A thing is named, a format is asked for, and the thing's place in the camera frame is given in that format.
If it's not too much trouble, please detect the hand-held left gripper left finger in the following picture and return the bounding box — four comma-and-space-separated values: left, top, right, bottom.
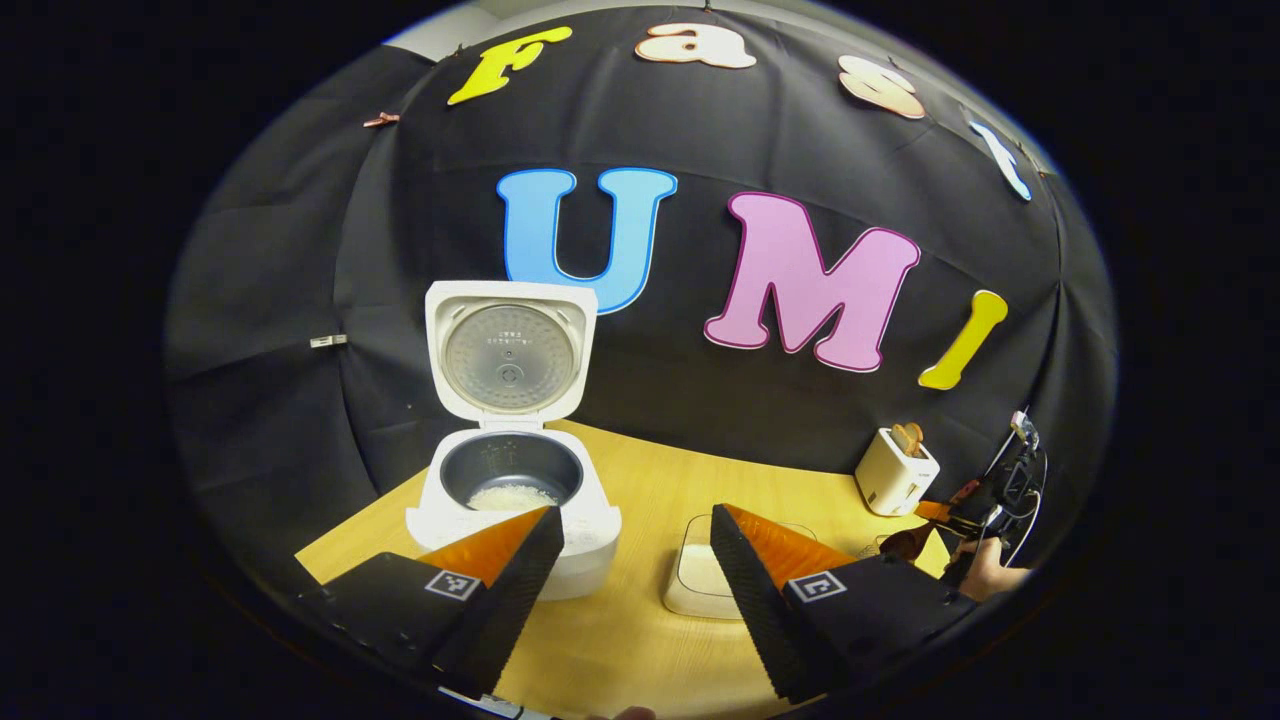
300, 505, 566, 699

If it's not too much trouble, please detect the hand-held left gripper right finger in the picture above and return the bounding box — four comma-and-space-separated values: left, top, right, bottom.
710, 503, 986, 706

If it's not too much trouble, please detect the brown wooden spoon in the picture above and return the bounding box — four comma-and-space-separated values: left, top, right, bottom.
880, 525, 949, 563

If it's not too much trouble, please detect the cooker white rice layer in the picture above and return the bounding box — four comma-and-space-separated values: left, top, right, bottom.
468, 484, 559, 512

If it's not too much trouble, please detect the white toaster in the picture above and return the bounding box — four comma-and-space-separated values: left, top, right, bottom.
855, 427, 941, 517

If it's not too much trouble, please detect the clear plastic container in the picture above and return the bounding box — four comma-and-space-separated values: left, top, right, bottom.
662, 513, 816, 621

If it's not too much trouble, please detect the black backdrop cloth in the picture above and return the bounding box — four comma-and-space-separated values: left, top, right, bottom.
165, 5, 1119, 601

